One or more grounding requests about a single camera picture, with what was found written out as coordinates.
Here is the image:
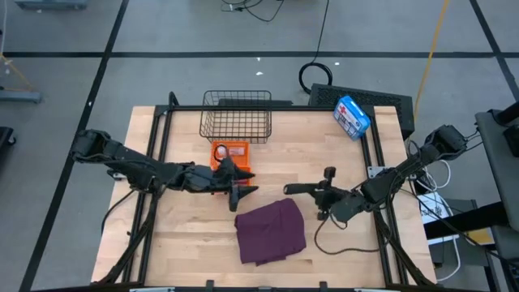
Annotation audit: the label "yellow rope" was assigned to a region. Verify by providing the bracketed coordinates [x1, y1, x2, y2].
[0, 54, 37, 92]

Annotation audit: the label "folded maroon cloth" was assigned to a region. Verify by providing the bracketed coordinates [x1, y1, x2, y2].
[234, 197, 307, 267]

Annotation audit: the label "white printed paper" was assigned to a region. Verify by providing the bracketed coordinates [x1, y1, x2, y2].
[417, 192, 453, 226]

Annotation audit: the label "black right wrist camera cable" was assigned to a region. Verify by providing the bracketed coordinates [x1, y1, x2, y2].
[314, 210, 386, 256]

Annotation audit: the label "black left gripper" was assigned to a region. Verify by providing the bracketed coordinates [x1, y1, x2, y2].
[184, 156, 260, 213]

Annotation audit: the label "black wire basket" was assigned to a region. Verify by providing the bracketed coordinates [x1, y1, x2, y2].
[199, 89, 272, 144]

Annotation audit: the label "orange plastic bin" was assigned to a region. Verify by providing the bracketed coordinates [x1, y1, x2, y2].
[209, 140, 252, 195]

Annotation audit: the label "black coiled floor cable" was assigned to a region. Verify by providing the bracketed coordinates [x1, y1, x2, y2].
[298, 0, 333, 95]

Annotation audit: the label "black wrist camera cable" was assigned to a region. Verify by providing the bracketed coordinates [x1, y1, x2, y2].
[314, 210, 386, 256]
[213, 144, 231, 163]

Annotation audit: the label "grey side table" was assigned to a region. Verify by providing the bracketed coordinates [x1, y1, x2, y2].
[474, 109, 519, 244]

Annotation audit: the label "black perforated metal case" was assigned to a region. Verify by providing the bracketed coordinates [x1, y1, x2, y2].
[307, 83, 416, 140]

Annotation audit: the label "yellow cable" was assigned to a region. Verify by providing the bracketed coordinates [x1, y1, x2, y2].
[412, 0, 451, 122]

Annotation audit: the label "black beam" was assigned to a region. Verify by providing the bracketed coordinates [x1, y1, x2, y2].
[423, 200, 510, 240]

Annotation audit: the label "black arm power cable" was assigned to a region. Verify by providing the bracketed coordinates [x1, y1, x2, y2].
[100, 188, 137, 236]

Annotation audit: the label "grey stand base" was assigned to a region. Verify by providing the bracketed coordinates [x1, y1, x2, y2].
[0, 89, 44, 105]

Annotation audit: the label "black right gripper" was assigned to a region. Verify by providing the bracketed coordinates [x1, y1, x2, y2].
[283, 165, 360, 224]

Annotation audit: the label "black cable bundle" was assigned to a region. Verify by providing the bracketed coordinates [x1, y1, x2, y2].
[221, 0, 285, 24]

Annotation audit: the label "blue first aid kit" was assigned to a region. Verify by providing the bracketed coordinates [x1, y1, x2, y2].
[332, 95, 372, 141]

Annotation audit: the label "white cable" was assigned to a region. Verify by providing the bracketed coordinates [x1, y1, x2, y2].
[435, 237, 464, 283]

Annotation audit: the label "black left wrist camera cable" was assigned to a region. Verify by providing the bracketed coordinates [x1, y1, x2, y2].
[213, 144, 231, 163]

